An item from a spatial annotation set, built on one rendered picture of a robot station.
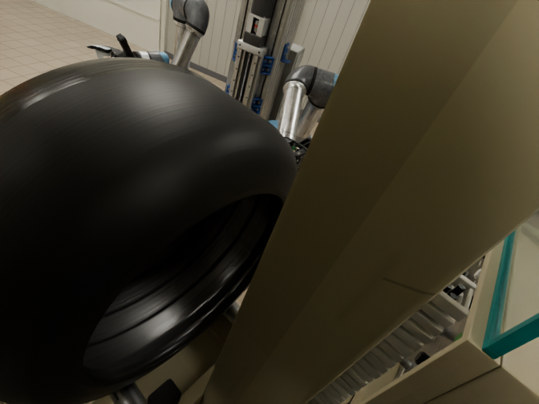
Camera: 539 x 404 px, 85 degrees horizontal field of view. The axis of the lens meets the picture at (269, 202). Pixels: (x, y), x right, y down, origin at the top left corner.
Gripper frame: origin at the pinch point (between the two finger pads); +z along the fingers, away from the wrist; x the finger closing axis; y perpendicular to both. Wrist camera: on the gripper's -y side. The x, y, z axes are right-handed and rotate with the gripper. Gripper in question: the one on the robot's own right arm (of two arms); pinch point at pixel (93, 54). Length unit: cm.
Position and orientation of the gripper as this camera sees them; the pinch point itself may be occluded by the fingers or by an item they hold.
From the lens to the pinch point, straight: 164.0
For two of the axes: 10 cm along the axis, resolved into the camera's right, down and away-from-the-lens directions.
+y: -3.7, 6.4, 6.8
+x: -6.3, -7.1, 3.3
